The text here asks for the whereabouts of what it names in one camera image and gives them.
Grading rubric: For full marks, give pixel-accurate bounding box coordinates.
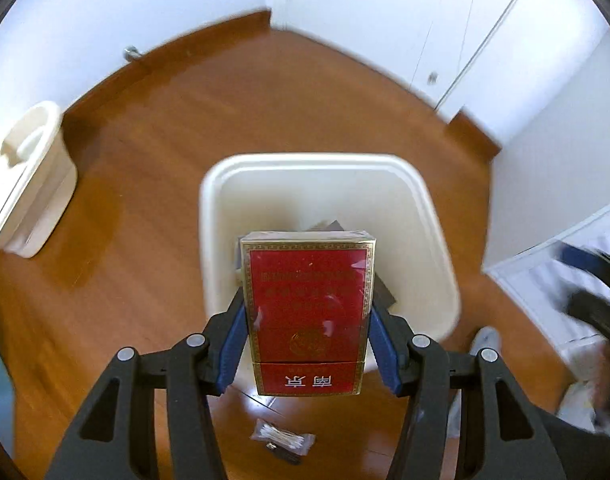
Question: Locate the small black object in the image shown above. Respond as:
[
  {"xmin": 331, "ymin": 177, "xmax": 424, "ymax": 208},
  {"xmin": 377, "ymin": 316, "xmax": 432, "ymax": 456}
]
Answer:
[{"xmin": 265, "ymin": 441, "xmax": 304, "ymax": 464}]

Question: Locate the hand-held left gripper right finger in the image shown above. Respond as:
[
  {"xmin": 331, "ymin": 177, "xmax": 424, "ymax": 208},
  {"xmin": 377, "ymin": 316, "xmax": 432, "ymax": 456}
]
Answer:
[{"xmin": 369, "ymin": 305, "xmax": 568, "ymax": 480}]

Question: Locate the cotton swab packet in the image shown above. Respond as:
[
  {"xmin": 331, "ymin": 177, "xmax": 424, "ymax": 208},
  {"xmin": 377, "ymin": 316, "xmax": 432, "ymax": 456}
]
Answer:
[{"xmin": 249, "ymin": 417, "xmax": 316, "ymax": 455}]

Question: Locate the white wardrobe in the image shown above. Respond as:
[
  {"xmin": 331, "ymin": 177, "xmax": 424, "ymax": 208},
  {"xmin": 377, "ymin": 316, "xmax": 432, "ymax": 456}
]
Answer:
[{"xmin": 266, "ymin": 0, "xmax": 610, "ymax": 146}]

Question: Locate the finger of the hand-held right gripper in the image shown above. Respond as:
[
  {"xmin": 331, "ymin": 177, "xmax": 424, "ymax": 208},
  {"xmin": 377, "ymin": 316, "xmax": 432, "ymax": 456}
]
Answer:
[
  {"xmin": 567, "ymin": 290, "xmax": 610, "ymax": 343},
  {"xmin": 560, "ymin": 242, "xmax": 610, "ymax": 301}
]

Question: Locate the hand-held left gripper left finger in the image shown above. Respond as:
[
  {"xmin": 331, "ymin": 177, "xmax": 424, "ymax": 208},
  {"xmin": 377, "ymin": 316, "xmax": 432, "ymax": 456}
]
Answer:
[{"xmin": 45, "ymin": 287, "xmax": 250, "ymax": 480}]

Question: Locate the person's white shoe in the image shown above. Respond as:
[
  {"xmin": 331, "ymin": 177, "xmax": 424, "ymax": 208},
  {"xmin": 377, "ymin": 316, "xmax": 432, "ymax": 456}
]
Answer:
[{"xmin": 471, "ymin": 326, "xmax": 502, "ymax": 362}]

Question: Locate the red cigarette box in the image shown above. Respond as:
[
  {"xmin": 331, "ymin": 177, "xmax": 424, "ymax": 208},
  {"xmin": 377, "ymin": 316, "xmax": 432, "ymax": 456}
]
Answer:
[{"xmin": 240, "ymin": 230, "xmax": 377, "ymax": 397}]

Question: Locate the cream plastic trash bin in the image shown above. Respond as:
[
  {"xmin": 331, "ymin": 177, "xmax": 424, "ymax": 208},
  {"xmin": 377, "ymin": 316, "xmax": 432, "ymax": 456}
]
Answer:
[{"xmin": 200, "ymin": 152, "xmax": 462, "ymax": 392}]

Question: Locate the cream lidded bin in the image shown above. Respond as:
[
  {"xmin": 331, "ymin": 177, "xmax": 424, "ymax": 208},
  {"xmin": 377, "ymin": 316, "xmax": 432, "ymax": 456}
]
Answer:
[{"xmin": 0, "ymin": 101, "xmax": 79, "ymax": 259}]

